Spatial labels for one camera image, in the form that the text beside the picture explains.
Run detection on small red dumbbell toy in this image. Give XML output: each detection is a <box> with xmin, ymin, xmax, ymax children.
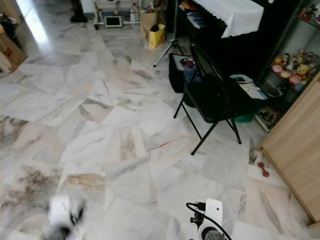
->
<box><xmin>257</xmin><ymin>161</ymin><xmax>271</xmax><ymax>178</ymax></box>

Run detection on green box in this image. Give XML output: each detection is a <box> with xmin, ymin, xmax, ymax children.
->
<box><xmin>235</xmin><ymin>113</ymin><xmax>256</xmax><ymax>124</ymax></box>

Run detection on black folding chair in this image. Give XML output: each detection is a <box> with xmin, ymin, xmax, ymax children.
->
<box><xmin>173</xmin><ymin>43</ymin><xmax>243</xmax><ymax>156</ymax></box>

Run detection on light wooden cabinet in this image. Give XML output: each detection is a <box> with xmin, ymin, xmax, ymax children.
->
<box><xmin>260</xmin><ymin>85</ymin><xmax>320</xmax><ymax>224</ymax></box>

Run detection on white papers pile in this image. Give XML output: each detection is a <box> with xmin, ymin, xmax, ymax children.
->
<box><xmin>229</xmin><ymin>73</ymin><xmax>268</xmax><ymax>101</ymax></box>

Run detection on black cube bag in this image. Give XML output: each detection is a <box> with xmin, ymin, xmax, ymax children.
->
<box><xmin>168</xmin><ymin>53</ymin><xmax>198</xmax><ymax>95</ymax></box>

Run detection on small dark bowl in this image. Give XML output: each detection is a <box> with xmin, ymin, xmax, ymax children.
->
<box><xmin>181</xmin><ymin>58</ymin><xmax>197</xmax><ymax>70</ymax></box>

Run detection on thin metal tripod stand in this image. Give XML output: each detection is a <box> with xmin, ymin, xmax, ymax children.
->
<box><xmin>152</xmin><ymin>0</ymin><xmax>186</xmax><ymax>68</ymax></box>

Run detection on pink round plush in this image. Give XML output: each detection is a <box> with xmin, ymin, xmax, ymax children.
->
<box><xmin>271</xmin><ymin>63</ymin><xmax>286</xmax><ymax>75</ymax></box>

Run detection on yellow bear plush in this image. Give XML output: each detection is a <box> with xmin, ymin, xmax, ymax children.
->
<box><xmin>294</xmin><ymin>62</ymin><xmax>312</xmax><ymax>81</ymax></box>

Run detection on yellow shopping bag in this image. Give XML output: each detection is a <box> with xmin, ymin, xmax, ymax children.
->
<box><xmin>148</xmin><ymin>23</ymin><xmax>166</xmax><ymax>49</ymax></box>

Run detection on brown cardboard box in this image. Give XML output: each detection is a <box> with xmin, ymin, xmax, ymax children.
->
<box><xmin>0</xmin><ymin>32</ymin><xmax>27</xmax><ymax>74</ymax></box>

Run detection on brown paper bag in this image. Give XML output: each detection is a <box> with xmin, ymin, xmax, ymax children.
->
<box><xmin>140</xmin><ymin>11</ymin><xmax>159</xmax><ymax>37</ymax></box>

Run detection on white lace tablecloth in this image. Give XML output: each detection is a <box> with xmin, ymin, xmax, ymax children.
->
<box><xmin>191</xmin><ymin>0</ymin><xmax>266</xmax><ymax>39</ymax></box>

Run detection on white framed tablet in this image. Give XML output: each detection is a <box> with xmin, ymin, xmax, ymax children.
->
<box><xmin>104</xmin><ymin>16</ymin><xmax>123</xmax><ymax>28</ymax></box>

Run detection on glass display cabinet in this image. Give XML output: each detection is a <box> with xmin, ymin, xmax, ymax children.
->
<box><xmin>254</xmin><ymin>2</ymin><xmax>320</xmax><ymax>132</ymax></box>

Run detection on dark bag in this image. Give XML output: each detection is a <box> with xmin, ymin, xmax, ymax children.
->
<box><xmin>0</xmin><ymin>16</ymin><xmax>23</xmax><ymax>48</ymax></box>

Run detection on black fan base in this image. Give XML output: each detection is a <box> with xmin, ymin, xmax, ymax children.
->
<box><xmin>70</xmin><ymin>0</ymin><xmax>88</xmax><ymax>23</ymax></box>

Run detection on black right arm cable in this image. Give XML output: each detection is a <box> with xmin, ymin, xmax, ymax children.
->
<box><xmin>185</xmin><ymin>201</ymin><xmax>233</xmax><ymax>240</ymax></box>

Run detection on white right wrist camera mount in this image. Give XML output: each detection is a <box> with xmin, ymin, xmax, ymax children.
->
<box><xmin>204</xmin><ymin>198</ymin><xmax>224</xmax><ymax>227</ymax></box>

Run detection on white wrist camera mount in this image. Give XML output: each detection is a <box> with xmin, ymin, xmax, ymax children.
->
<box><xmin>49</xmin><ymin>195</ymin><xmax>85</xmax><ymax>231</ymax></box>
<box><xmin>204</xmin><ymin>198</ymin><xmax>224</xmax><ymax>227</ymax></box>

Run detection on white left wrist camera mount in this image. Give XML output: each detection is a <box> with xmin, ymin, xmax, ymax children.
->
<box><xmin>49</xmin><ymin>195</ymin><xmax>85</xmax><ymax>231</ymax></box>

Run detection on white wire rack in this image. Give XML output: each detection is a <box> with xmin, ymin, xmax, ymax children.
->
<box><xmin>94</xmin><ymin>0</ymin><xmax>143</xmax><ymax>26</ymax></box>

